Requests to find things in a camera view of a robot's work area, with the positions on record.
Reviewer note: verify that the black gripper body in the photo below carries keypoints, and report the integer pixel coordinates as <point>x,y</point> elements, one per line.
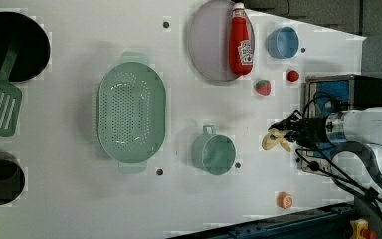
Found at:
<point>313,132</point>

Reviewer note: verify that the black toaster oven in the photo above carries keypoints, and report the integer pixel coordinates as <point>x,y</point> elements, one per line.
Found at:
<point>330,95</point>

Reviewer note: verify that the green slotted spatula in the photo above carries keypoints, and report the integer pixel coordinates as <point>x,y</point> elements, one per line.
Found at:
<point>10,95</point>

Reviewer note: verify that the light red toy strawberry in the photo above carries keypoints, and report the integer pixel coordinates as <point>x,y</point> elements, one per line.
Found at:
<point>263,87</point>

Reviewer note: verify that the yellow red emergency button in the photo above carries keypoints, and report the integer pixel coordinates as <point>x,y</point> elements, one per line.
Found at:
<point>361,230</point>

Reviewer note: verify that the toy orange slice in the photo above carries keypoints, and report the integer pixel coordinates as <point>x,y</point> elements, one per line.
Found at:
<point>285,201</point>

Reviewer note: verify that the grey round plate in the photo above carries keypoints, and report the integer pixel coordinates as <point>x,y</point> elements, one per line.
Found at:
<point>208,39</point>

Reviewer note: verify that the peeled toy banana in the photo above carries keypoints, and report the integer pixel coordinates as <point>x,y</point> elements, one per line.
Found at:
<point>275,137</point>

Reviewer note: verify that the blue aluminium frame rail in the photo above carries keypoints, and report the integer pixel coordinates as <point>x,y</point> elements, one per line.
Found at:
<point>329,222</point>

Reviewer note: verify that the blue cup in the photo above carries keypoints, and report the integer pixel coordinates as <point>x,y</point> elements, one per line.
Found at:
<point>283,43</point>

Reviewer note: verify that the green mug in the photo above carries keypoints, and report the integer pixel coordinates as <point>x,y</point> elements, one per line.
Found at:
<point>213,153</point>

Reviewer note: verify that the green oval colander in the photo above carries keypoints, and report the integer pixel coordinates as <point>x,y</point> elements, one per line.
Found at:
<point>131,112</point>

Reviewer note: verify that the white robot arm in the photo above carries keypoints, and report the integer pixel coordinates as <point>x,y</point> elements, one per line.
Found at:
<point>349,141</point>

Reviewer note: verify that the black round pan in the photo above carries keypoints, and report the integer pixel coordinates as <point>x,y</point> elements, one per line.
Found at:
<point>29,40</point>

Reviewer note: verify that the dark red toy strawberry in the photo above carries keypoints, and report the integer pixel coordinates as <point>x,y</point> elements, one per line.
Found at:
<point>292,75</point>

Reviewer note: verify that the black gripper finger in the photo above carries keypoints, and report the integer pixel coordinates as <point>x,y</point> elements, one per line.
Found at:
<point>289,123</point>
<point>293,137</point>

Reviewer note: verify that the red ketchup bottle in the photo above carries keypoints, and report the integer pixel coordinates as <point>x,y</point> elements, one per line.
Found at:
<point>240,47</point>

